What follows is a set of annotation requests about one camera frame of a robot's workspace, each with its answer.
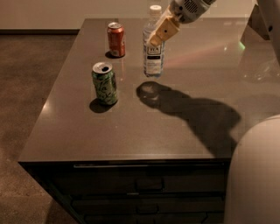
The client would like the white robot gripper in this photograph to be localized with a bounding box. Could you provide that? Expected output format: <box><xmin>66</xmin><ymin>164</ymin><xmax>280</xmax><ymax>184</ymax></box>
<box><xmin>148</xmin><ymin>0</ymin><xmax>216</xmax><ymax>47</ymax></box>

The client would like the blue plastic water bottle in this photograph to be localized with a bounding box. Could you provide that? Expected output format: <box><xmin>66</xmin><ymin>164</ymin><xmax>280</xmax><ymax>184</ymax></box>
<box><xmin>143</xmin><ymin>5</ymin><xmax>165</xmax><ymax>77</ymax></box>

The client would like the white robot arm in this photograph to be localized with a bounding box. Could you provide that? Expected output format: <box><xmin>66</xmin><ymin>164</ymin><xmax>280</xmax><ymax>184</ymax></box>
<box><xmin>148</xmin><ymin>0</ymin><xmax>280</xmax><ymax>224</ymax></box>

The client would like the orange soda can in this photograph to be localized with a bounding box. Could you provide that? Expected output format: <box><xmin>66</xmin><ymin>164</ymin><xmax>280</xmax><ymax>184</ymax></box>
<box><xmin>107</xmin><ymin>22</ymin><xmax>125</xmax><ymax>58</ymax></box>

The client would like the green soda can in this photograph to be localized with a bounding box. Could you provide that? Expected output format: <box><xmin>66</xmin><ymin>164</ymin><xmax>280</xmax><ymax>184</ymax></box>
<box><xmin>92</xmin><ymin>62</ymin><xmax>117</xmax><ymax>105</ymax></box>

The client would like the dark drawer cabinet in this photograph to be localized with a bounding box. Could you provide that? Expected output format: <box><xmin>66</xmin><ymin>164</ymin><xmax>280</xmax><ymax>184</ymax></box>
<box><xmin>19</xmin><ymin>161</ymin><xmax>228</xmax><ymax>224</ymax></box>

